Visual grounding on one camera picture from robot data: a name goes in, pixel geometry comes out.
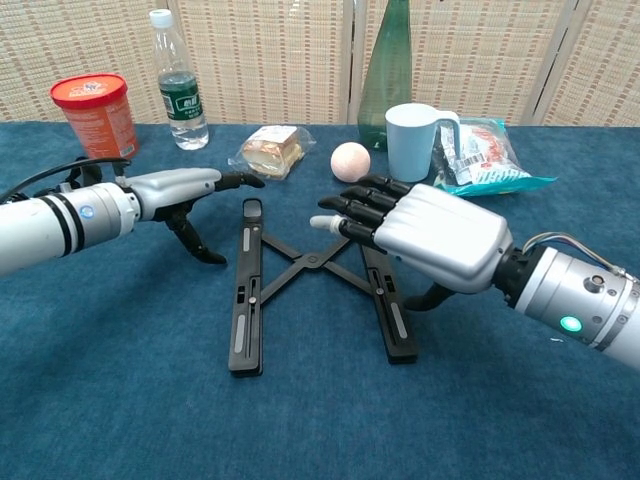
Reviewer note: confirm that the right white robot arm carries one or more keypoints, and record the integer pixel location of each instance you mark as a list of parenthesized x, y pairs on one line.
[(575, 300)]

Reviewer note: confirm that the orange canister with red lid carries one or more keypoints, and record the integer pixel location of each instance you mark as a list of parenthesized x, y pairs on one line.
[(100, 130)]

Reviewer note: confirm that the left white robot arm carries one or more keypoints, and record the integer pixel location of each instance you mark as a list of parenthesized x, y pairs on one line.
[(50, 225)]

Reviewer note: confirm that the black folding laptop stand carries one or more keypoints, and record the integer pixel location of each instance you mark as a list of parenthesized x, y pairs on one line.
[(245, 325)]

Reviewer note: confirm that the plastic wrapped sandwich bread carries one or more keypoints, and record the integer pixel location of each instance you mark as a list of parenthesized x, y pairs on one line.
[(272, 152)]

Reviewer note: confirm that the blue felt table cover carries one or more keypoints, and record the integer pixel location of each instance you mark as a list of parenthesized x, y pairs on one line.
[(150, 375)]

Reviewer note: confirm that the white teal snack bag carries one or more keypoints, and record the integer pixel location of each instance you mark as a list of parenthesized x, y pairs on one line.
[(490, 155)]

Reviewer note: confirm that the pale pink ball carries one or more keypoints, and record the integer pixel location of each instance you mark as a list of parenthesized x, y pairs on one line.
[(350, 162)]

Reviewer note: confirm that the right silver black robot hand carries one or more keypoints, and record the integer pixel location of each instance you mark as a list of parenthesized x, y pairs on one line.
[(445, 235)]

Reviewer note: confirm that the clear bottle with green label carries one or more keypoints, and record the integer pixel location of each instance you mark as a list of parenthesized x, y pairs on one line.
[(182, 105)]

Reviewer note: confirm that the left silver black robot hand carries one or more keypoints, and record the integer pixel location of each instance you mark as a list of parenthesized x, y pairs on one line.
[(170, 187)]

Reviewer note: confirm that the light blue mug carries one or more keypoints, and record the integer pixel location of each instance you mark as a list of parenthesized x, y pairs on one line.
[(407, 145)]

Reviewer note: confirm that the woven folding screen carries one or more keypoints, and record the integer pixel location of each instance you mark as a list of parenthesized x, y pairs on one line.
[(275, 60)]

